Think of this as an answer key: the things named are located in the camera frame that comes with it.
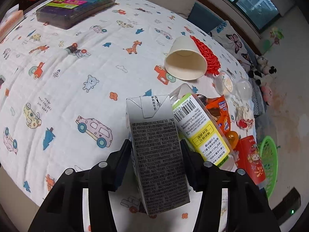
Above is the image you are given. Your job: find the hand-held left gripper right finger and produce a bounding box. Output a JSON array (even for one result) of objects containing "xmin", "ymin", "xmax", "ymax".
[{"xmin": 180, "ymin": 139, "xmax": 282, "ymax": 232}]

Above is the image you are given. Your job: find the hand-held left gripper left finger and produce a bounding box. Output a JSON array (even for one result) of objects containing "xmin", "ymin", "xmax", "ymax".
[{"xmin": 28, "ymin": 139, "xmax": 132, "ymax": 232}]

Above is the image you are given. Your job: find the grey milk carton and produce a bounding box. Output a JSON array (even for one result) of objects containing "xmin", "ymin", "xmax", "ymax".
[{"xmin": 126, "ymin": 94, "xmax": 191, "ymax": 215}]

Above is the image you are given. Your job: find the green plastic basket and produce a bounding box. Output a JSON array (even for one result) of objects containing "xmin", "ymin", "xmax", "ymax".
[{"xmin": 257, "ymin": 135, "xmax": 279, "ymax": 199}]

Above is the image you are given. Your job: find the red knitted net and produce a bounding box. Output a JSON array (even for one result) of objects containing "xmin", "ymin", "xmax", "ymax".
[{"xmin": 189, "ymin": 35, "xmax": 221, "ymax": 76}]

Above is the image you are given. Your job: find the yellow-labelled clear bottle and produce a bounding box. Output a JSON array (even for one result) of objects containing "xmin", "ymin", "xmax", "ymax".
[{"xmin": 169, "ymin": 83, "xmax": 238, "ymax": 172}]

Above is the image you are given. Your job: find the small orange ball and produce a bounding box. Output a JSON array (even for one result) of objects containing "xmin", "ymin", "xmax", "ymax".
[{"xmin": 227, "ymin": 130, "xmax": 240, "ymax": 148}]

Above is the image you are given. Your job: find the red drink can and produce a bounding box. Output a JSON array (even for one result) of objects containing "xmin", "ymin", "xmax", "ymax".
[{"xmin": 235, "ymin": 135, "xmax": 266, "ymax": 187}]

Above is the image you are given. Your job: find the orange snack wrapper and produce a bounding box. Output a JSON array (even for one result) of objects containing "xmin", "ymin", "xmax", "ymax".
[{"xmin": 195, "ymin": 94, "xmax": 232, "ymax": 141}]

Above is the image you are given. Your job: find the small lidded clear cup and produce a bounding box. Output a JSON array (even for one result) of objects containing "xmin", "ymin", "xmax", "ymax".
[{"xmin": 215, "ymin": 70, "xmax": 236, "ymax": 95}]

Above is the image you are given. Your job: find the clear plastic dome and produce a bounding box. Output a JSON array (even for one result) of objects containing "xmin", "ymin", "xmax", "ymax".
[{"xmin": 235, "ymin": 78, "xmax": 253, "ymax": 101}]

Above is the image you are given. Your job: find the blue patterned cloth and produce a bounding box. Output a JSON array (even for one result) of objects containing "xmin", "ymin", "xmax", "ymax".
[{"xmin": 250, "ymin": 77, "xmax": 266, "ymax": 116}]

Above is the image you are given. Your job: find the pink plush toy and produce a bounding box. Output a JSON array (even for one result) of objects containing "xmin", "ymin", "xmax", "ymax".
[{"xmin": 261, "ymin": 82, "xmax": 274, "ymax": 105}]

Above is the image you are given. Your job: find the white paper cup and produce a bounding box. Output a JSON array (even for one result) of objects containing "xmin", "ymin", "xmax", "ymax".
[{"xmin": 164, "ymin": 36, "xmax": 207, "ymax": 81}]

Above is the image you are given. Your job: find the black device with green light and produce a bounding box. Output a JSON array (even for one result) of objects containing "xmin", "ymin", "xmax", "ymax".
[{"xmin": 270, "ymin": 187, "xmax": 302, "ymax": 225}]

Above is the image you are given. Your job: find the black and white plush toy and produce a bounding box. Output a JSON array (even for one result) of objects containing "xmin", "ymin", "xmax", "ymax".
[{"xmin": 249, "ymin": 55, "xmax": 277, "ymax": 85}]

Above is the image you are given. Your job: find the butterfly print pillow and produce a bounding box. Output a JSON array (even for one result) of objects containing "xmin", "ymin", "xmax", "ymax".
[{"xmin": 210, "ymin": 20, "xmax": 256, "ymax": 70}]

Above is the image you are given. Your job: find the blue mattress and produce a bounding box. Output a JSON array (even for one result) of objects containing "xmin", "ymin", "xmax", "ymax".
[{"xmin": 188, "ymin": 2, "xmax": 225, "ymax": 33}]

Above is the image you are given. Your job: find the green paper pinwheel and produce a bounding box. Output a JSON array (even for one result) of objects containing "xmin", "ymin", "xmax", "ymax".
[{"xmin": 270, "ymin": 26, "xmax": 284, "ymax": 44}]

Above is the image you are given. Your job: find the clear case of coloured markers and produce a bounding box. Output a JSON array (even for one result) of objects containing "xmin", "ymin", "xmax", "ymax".
[{"xmin": 36, "ymin": 0, "xmax": 117, "ymax": 30}]

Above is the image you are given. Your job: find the window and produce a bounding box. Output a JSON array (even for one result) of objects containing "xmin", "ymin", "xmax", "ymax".
[{"xmin": 200, "ymin": 0, "xmax": 280, "ymax": 31}]

